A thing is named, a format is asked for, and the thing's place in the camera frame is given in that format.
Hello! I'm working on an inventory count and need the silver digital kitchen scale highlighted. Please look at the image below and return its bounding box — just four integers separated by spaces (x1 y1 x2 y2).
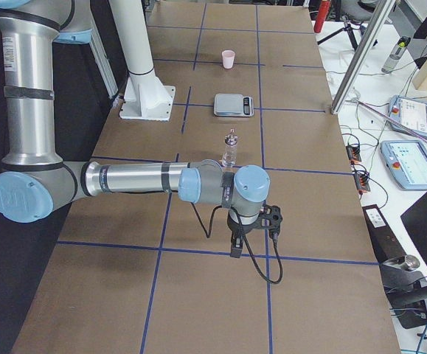
213 94 254 117

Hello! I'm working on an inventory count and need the aluminium frame post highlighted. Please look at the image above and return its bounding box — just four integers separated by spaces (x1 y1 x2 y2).
330 0 396 114

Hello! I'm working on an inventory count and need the clear glass sauce bottle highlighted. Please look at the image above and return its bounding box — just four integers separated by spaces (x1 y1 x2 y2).
221 128 238 167

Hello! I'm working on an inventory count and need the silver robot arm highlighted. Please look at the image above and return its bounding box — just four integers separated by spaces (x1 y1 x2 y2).
0 1 282 257

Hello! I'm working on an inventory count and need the red cylinder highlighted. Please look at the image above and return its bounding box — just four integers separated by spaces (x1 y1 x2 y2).
313 0 331 34

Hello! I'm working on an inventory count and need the teach pendant tablet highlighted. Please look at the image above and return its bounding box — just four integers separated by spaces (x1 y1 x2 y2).
380 140 427 190
389 95 427 137

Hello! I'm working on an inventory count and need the black tripod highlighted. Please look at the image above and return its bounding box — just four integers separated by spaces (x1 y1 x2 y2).
316 14 369 51

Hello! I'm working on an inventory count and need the black clamp stand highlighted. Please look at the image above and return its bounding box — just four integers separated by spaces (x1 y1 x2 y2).
363 204 427 329

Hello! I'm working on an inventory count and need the white pillar with base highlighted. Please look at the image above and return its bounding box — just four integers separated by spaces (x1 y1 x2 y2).
109 0 176 121

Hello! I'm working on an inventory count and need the pink plastic cup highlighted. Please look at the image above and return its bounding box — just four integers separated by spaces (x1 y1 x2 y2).
221 49 235 69

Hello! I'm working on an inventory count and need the far teach pendant tablet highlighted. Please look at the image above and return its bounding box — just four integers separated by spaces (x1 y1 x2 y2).
389 95 427 137

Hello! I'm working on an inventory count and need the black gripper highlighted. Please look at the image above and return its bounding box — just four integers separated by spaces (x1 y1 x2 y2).
227 216 258 257

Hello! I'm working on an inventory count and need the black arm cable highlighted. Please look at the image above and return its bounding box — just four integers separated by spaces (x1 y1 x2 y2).
191 201 284 285

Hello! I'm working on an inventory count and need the clear water bottle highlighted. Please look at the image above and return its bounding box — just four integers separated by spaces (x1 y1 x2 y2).
381 36 411 74

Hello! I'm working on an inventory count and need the long metal rod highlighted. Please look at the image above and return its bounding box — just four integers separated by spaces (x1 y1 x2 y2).
354 99 427 144

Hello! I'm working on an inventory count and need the near teach pendant tablet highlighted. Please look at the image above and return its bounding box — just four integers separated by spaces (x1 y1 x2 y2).
380 140 427 190

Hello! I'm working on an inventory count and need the orange black connector block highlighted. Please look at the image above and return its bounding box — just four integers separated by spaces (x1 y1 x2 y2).
345 144 370 195

